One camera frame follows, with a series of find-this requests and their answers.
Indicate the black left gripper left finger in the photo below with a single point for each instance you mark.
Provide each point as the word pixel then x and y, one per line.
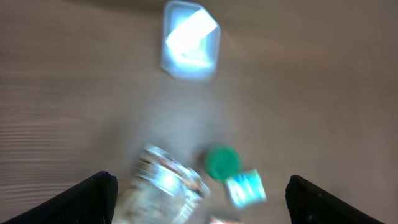
pixel 90 201

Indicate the teal tissue pack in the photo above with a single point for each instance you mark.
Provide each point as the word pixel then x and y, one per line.
pixel 245 189

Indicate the brown white snack bag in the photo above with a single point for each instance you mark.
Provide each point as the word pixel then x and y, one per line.
pixel 162 191

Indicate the white barcode scanner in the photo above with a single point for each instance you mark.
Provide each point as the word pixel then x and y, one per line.
pixel 190 41

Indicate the green lidded jar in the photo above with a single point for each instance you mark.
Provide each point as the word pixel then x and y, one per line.
pixel 221 162

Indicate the orange tissue pack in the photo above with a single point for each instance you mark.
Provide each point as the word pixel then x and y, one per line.
pixel 219 220

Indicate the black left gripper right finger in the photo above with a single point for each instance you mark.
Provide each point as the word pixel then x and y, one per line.
pixel 307 203

